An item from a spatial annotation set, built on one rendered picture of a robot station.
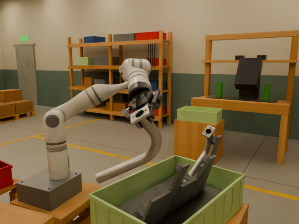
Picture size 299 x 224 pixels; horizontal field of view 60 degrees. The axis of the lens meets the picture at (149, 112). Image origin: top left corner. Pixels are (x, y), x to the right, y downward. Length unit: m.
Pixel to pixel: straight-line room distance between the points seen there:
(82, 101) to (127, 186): 0.45
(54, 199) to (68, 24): 7.74
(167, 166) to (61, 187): 0.58
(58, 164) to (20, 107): 6.58
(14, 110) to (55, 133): 6.51
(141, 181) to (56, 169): 0.41
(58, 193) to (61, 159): 0.15
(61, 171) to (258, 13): 5.19
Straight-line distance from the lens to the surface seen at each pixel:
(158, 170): 1.43
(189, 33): 6.29
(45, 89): 9.75
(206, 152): 1.29
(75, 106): 1.27
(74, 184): 1.35
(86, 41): 7.34
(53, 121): 1.25
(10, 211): 1.25
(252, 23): 5.90
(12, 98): 8.17
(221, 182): 1.42
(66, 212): 1.26
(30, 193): 1.33
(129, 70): 0.88
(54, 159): 1.30
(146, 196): 1.33
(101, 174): 0.81
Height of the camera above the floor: 1.49
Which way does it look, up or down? 11 degrees down
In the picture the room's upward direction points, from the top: straight up
